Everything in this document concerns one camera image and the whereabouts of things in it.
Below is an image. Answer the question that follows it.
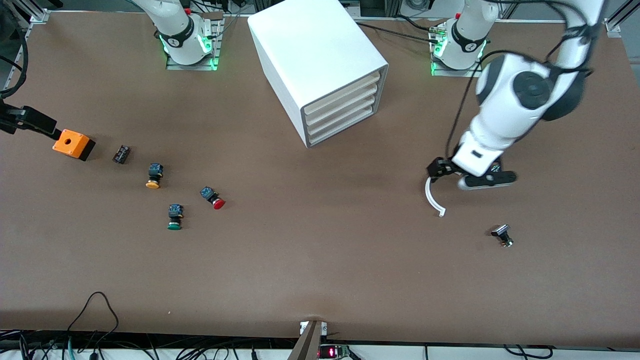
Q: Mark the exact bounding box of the red push button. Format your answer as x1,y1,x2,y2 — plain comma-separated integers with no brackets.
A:
199,186,226,210

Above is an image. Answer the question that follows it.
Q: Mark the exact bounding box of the black cable on table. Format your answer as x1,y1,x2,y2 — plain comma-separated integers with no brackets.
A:
356,15,441,45

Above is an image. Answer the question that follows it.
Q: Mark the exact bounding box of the black looped cable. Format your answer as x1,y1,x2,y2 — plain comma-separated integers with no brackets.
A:
66,291,120,335

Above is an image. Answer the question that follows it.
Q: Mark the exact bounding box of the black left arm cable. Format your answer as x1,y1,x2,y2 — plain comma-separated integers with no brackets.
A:
444,0,598,162

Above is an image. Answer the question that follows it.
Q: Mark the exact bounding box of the orange button box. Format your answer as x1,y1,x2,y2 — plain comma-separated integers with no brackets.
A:
52,129,96,162

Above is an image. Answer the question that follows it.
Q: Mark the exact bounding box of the yellow push button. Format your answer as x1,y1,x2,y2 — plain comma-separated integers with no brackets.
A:
145,163,165,190

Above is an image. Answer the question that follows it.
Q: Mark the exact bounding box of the lowest white drawer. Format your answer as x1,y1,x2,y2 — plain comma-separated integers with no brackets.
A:
308,105,377,146

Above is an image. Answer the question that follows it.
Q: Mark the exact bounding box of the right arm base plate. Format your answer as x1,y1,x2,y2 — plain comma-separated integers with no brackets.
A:
166,11,224,71

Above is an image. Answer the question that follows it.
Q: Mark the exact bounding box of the white curved plastic strip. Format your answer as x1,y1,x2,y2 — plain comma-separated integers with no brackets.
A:
425,176,447,218

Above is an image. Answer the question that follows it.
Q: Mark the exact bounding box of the aluminium table edge rail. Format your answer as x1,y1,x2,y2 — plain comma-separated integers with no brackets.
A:
0,9,51,96

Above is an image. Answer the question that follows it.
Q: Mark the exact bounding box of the green push button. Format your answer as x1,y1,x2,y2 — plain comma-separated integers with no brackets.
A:
167,203,185,232

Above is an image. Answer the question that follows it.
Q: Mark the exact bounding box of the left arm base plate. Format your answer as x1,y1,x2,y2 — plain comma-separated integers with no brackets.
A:
430,22,484,78

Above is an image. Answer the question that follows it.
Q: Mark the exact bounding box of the grey camera mount bar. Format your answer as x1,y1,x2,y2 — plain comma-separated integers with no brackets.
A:
286,320,328,360

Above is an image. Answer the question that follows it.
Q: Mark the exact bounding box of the device with red display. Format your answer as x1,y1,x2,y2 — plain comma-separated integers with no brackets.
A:
318,344,351,360

